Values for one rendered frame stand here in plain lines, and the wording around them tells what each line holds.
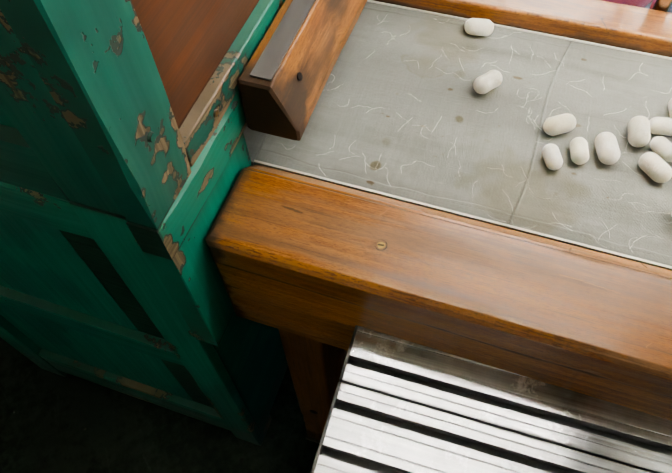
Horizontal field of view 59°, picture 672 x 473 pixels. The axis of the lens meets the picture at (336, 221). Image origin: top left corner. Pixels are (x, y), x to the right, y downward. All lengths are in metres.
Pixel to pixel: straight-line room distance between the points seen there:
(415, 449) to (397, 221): 0.21
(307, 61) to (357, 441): 0.37
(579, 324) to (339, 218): 0.24
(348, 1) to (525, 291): 0.37
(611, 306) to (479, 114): 0.26
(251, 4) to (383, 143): 0.20
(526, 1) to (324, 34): 0.29
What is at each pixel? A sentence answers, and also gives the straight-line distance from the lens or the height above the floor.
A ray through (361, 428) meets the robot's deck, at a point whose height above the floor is 0.67.
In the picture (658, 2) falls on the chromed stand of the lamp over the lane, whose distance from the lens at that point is 0.88.
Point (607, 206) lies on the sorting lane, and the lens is 0.67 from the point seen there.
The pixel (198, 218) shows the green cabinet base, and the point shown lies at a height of 0.79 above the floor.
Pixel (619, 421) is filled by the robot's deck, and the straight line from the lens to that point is 0.65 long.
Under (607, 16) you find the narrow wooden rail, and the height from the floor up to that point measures 0.76.
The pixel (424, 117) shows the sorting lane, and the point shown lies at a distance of 0.70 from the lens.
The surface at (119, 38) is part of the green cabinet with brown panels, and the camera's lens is 0.41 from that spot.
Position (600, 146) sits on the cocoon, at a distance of 0.69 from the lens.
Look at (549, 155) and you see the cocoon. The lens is 0.67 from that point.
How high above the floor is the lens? 1.25
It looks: 57 degrees down
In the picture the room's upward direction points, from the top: 3 degrees counter-clockwise
